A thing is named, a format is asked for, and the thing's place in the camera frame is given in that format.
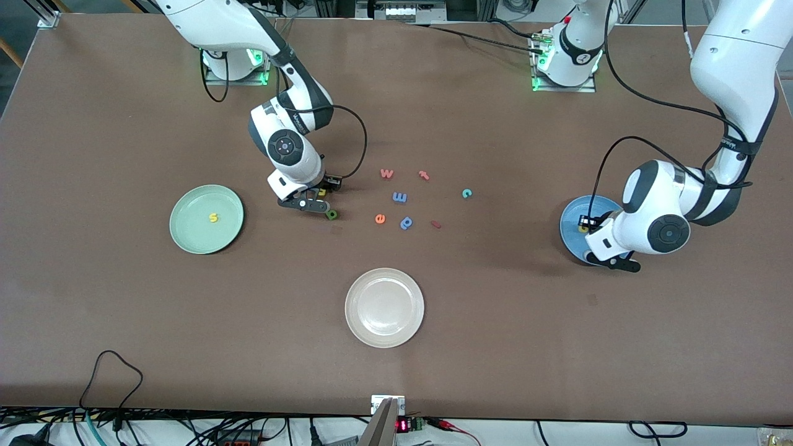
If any red clip lead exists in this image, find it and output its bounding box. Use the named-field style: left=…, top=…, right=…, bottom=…
left=426, top=418, right=482, bottom=446

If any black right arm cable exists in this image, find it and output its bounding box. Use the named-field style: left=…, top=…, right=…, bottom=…
left=201, top=48, right=369, bottom=181

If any short black table cable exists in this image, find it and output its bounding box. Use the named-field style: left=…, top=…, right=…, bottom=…
left=488, top=17, right=543, bottom=39

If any aluminium profile corner post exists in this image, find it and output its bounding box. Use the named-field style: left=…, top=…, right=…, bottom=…
left=24, top=0, right=61, bottom=29

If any grey metal bracket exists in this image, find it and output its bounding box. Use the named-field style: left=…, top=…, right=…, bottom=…
left=358, top=398, right=400, bottom=446

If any blue plate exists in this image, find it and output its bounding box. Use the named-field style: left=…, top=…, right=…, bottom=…
left=559, top=195, right=626, bottom=267

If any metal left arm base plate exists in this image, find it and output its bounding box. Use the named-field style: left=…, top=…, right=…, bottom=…
left=531, top=31, right=597, bottom=94

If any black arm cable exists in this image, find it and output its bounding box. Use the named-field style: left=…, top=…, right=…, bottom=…
left=594, top=0, right=755, bottom=219
left=201, top=48, right=369, bottom=181

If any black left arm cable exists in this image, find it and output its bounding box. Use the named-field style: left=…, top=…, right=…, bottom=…
left=594, top=0, right=755, bottom=219

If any thin black looped cable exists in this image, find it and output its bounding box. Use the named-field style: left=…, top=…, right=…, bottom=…
left=79, top=350, right=144, bottom=431

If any long black table cable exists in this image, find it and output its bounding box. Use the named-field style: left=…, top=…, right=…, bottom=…
left=403, top=22, right=547, bottom=55

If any wooden chair part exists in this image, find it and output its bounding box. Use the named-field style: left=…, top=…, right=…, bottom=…
left=0, top=37, right=25, bottom=70

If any grey control box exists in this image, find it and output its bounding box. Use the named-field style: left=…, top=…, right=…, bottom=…
left=356, top=0, right=449, bottom=24

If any black flat looped cable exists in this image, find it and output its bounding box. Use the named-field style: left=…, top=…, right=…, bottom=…
left=628, top=421, right=689, bottom=439

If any beige plate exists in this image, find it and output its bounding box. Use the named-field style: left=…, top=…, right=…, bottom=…
left=344, top=268, right=426, bottom=349

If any green plate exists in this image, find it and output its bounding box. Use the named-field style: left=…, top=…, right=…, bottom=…
left=169, top=184, right=245, bottom=255

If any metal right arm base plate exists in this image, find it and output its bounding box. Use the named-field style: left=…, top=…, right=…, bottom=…
left=204, top=53, right=275, bottom=86

